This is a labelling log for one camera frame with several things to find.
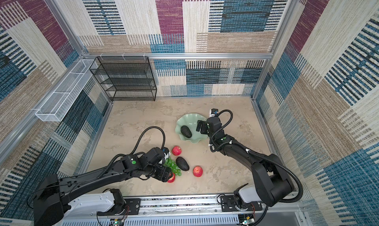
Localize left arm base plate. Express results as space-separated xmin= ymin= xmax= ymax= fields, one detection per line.
xmin=97 ymin=198 xmax=141 ymax=216

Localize black wire mesh shelf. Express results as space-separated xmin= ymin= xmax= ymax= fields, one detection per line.
xmin=89 ymin=56 xmax=157 ymax=102

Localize green scalloped fruit bowl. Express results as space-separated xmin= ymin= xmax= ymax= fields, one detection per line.
xmin=175 ymin=113 xmax=208 ymax=144

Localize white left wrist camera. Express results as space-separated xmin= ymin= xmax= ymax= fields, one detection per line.
xmin=162 ymin=147 xmax=170 ymax=157

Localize red fake apple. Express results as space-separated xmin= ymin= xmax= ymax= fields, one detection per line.
xmin=171 ymin=146 xmax=182 ymax=156
xmin=167 ymin=174 xmax=176 ymax=183
xmin=193 ymin=166 xmax=203 ymax=177

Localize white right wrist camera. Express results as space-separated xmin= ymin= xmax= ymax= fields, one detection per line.
xmin=209 ymin=108 xmax=219 ymax=117

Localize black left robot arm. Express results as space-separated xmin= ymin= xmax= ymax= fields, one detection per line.
xmin=32 ymin=147 xmax=173 ymax=226

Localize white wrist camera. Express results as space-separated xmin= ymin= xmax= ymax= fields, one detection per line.
xmin=209 ymin=108 xmax=219 ymax=117
xmin=162 ymin=147 xmax=170 ymax=157

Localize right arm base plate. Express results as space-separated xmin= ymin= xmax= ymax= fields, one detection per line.
xmin=217 ymin=194 xmax=263 ymax=212

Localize dark fake avocado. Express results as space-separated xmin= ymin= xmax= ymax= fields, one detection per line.
xmin=176 ymin=157 xmax=190 ymax=171
xmin=180 ymin=125 xmax=192 ymax=139

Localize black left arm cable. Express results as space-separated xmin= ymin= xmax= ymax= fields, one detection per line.
xmin=97 ymin=126 xmax=166 ymax=179

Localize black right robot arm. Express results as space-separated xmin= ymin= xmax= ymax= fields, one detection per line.
xmin=196 ymin=116 xmax=304 ymax=207

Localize aluminium front rail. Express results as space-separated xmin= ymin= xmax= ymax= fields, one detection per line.
xmin=57 ymin=194 xmax=312 ymax=226

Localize green fake grape bunch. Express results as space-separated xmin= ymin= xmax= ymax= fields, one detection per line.
xmin=164 ymin=158 xmax=182 ymax=176

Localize white wire mesh basket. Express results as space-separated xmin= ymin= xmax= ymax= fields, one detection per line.
xmin=36 ymin=59 xmax=93 ymax=122

